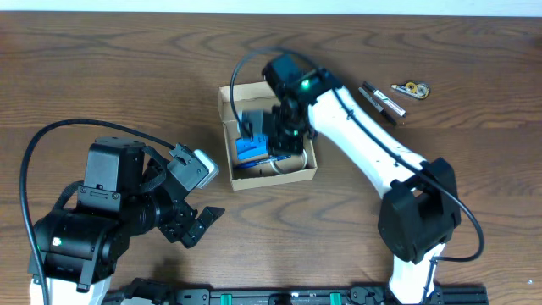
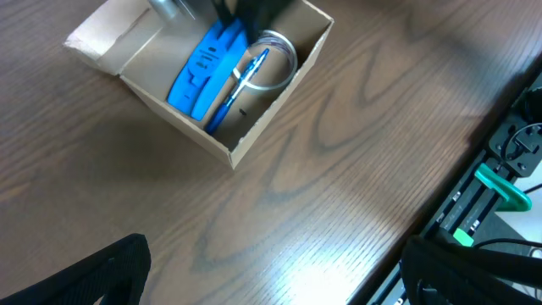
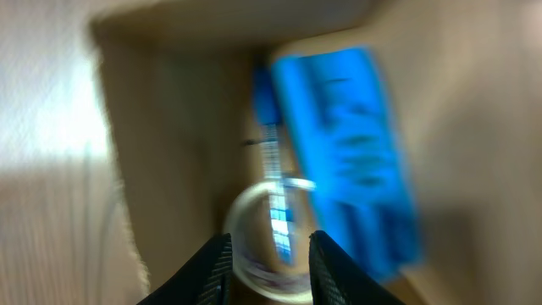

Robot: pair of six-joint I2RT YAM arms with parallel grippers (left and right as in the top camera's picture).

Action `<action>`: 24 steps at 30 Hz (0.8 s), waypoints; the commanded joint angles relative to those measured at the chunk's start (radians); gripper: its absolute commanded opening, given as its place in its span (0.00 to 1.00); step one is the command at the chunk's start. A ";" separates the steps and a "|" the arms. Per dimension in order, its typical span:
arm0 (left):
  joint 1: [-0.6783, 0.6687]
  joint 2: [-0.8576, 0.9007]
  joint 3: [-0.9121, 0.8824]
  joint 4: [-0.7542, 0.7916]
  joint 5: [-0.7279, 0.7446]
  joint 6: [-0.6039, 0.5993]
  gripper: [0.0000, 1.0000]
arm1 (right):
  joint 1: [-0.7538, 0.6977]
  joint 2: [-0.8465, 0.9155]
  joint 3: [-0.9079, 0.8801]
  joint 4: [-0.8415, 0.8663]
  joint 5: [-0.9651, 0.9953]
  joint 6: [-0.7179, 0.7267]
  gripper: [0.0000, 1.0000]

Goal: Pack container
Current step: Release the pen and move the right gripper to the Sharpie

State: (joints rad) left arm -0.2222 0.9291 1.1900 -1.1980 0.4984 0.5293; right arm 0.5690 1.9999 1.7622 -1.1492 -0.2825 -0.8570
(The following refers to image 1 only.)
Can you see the brown cardboard box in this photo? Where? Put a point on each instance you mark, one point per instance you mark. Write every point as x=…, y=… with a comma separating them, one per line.
x=254, y=96

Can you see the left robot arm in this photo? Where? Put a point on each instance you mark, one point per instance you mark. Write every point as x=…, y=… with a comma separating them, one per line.
x=128, y=190

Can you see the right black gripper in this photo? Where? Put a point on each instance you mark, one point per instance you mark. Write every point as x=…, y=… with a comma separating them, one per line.
x=279, y=145

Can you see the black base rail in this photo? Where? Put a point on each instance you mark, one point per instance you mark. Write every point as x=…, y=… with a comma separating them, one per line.
x=151, y=292

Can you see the grey Sharpie marker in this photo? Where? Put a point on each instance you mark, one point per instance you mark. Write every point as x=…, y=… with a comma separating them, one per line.
x=377, y=106

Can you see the blue ballpoint pen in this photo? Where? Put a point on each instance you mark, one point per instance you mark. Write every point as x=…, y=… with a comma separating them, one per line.
x=254, y=163

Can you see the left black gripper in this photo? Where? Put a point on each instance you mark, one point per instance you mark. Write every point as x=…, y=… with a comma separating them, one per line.
x=176, y=225

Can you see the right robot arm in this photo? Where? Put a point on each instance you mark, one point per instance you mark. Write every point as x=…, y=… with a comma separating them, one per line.
x=417, y=214

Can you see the white Toyo whiteboard marker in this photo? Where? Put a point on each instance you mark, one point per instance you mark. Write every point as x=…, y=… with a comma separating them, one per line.
x=386, y=100

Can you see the correction tape dispenser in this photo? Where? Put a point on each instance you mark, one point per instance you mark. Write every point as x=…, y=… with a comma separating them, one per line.
x=417, y=90

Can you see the white tape roll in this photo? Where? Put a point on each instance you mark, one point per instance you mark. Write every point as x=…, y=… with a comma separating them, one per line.
x=288, y=168

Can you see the blue plastic case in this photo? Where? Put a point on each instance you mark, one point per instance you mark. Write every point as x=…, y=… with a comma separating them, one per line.
x=249, y=148

